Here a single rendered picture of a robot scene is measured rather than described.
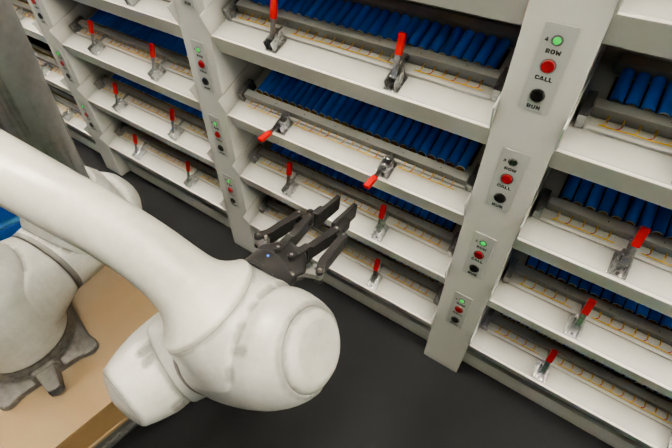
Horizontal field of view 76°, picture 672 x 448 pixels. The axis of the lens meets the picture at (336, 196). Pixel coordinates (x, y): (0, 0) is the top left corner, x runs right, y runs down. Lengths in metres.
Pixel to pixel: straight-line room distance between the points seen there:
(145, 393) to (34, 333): 0.47
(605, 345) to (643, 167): 0.40
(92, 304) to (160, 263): 0.73
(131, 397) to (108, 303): 0.58
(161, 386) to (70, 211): 0.21
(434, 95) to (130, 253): 0.54
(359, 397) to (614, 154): 0.81
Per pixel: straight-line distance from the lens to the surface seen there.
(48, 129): 0.80
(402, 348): 1.26
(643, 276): 0.85
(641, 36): 0.63
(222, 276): 0.39
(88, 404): 0.99
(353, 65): 0.82
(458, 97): 0.75
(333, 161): 0.92
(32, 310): 0.93
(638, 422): 1.19
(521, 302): 0.98
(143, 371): 0.51
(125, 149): 1.75
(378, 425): 1.18
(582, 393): 1.16
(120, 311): 1.06
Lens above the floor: 1.12
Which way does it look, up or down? 44 degrees down
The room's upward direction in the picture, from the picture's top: straight up
